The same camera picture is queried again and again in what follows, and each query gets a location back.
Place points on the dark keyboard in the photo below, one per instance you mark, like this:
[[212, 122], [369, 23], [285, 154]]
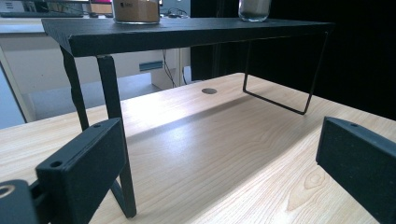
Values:
[[40, 14]]

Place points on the metal-lidded jar of brown powder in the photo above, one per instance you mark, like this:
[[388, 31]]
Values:
[[135, 11]]

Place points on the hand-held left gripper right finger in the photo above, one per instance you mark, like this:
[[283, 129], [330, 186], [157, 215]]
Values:
[[361, 161]]

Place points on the grey-blue strip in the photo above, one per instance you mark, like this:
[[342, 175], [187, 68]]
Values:
[[151, 65]]

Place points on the white-lidded glass shaker jar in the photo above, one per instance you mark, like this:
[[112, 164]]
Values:
[[254, 11]]

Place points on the black metal shelf rack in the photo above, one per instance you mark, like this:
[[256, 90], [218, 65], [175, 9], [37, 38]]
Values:
[[186, 31]]

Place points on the black curtain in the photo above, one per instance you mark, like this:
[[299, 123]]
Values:
[[358, 62]]

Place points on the white background desk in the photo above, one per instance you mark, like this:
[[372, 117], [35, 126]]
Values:
[[34, 68]]

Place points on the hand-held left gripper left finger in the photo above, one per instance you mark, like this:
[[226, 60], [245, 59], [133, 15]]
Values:
[[84, 161]]

